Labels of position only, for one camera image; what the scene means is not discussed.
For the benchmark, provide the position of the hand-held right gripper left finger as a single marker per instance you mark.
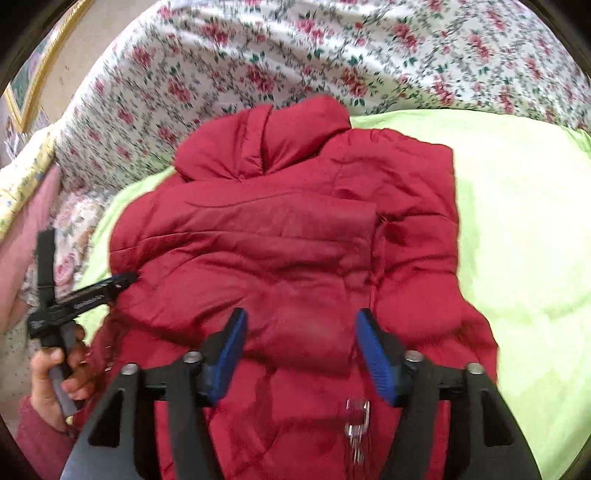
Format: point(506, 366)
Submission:
point(227, 355)

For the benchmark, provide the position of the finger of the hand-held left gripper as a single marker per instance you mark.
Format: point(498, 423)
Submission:
point(46, 263)
point(99, 290)

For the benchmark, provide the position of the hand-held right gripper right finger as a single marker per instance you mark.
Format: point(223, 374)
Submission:
point(376, 357)

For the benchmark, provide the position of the red quilted blanket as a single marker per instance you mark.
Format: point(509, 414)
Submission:
point(286, 240)

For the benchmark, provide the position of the person's left forearm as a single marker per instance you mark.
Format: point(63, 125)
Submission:
point(41, 443)

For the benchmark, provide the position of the person's left hand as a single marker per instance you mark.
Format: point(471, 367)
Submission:
point(44, 392)

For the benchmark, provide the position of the pink pillow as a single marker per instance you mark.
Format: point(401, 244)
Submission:
point(25, 258)

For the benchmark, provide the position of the large rose print pillow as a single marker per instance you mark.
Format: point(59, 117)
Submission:
point(69, 240)

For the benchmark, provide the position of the white dotted sheet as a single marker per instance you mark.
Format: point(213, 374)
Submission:
point(14, 350)

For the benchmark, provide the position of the yellow floral pillow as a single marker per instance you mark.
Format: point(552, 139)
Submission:
point(23, 175)

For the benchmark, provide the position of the lime green bedsheet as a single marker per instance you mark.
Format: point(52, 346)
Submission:
point(517, 221)

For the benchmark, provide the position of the red rose print quilt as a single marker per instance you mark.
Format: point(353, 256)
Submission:
point(295, 55)

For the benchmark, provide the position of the gold picture frame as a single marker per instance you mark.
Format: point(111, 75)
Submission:
point(34, 81)

